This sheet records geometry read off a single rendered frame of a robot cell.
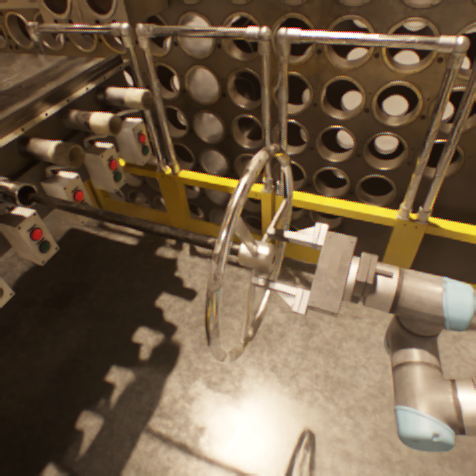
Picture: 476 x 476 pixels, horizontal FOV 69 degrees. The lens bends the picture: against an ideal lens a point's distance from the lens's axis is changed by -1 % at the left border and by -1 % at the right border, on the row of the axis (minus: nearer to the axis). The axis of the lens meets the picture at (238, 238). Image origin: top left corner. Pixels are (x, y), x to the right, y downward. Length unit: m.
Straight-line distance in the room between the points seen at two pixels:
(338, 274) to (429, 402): 0.22
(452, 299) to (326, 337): 0.99
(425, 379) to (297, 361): 0.90
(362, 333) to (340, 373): 0.20
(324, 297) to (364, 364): 0.95
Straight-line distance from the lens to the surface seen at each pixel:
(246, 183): 0.48
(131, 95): 1.26
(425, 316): 0.60
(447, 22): 2.00
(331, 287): 0.58
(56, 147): 1.05
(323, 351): 1.51
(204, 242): 0.65
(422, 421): 0.60
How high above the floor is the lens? 1.33
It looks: 45 degrees down
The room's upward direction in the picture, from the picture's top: 6 degrees counter-clockwise
